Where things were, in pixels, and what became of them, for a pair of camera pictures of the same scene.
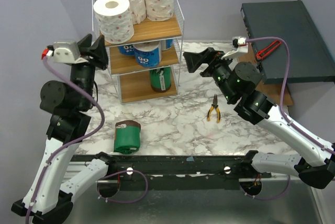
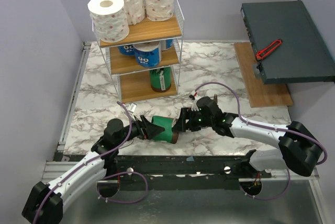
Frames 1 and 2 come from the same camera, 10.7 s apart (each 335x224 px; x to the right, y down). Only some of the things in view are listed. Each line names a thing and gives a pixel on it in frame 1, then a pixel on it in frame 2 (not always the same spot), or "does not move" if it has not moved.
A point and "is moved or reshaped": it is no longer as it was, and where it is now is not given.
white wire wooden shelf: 147,65 does not move
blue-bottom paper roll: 148,54 does not move
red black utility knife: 262,53 does not move
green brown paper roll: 126,136 is moved or reshaped
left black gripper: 98,48 → 146,130
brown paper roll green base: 160,79 does not move
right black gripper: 210,63 → 186,119
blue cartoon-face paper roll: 127,49 does not move
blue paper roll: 168,43 does not move
